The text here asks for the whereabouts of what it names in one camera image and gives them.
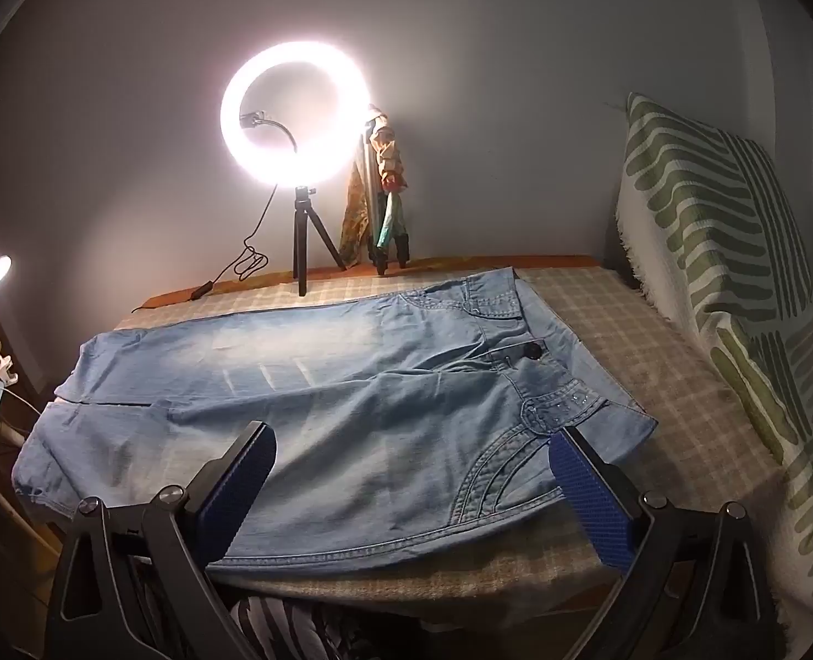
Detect patterned orange cloth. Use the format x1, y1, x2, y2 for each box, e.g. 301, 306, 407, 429
339, 104, 411, 269

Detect black gooseneck phone holder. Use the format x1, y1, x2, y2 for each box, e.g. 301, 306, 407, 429
239, 110, 299, 156

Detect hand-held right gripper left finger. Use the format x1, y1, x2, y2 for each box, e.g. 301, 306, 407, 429
43, 421, 277, 660

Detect white ring light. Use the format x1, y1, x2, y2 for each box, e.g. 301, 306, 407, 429
219, 41, 373, 188

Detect orange bed sheet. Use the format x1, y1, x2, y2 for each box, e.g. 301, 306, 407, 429
135, 254, 607, 310

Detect black ring light cable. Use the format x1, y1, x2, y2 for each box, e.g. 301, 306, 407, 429
141, 182, 278, 305

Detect green striped cushion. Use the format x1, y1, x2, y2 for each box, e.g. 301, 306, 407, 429
616, 91, 813, 657

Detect striped dark cloth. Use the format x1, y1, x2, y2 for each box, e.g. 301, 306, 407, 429
231, 595, 380, 660

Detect blue denim pants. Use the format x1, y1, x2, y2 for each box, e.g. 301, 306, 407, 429
11, 269, 658, 577

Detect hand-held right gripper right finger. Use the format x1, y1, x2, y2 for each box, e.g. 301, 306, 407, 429
547, 425, 782, 660

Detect black tripod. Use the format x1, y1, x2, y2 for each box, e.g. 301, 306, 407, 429
289, 185, 348, 298

